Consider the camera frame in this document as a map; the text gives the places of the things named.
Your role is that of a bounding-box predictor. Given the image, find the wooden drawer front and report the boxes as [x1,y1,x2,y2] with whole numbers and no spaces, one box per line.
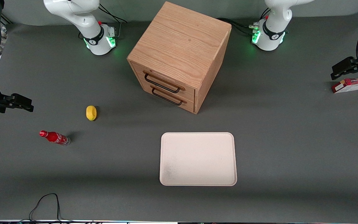
[139,79,195,113]
[134,63,196,103]

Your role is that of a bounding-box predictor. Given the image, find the black right arm base cable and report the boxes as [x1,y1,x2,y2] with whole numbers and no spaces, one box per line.
[99,4,127,39]

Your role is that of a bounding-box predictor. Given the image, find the red cookie box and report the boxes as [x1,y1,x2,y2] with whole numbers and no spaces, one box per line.
[331,77,358,94]

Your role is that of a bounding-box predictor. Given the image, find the black arm base cable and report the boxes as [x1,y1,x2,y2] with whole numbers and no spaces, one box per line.
[99,4,127,39]
[217,17,258,35]

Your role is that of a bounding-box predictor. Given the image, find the wooden drawer cabinet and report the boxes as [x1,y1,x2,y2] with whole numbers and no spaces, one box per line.
[127,1,232,114]

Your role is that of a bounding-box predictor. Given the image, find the yellow lemon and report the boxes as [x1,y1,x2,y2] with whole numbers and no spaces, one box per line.
[86,105,98,121]

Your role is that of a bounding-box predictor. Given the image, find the black left arm base cable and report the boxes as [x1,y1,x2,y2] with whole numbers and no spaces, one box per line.
[217,17,258,35]

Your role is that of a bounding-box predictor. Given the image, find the black looped table cable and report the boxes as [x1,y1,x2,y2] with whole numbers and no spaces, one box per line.
[28,193,74,223]

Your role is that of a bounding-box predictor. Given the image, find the beige plastic tray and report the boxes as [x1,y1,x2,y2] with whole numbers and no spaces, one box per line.
[159,132,238,187]

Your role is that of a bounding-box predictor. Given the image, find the red cola bottle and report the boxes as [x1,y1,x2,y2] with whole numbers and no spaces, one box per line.
[39,130,71,146]

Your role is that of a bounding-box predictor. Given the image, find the black metal drawer handle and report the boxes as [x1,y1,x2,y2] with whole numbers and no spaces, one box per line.
[151,87,184,106]
[144,72,182,94]

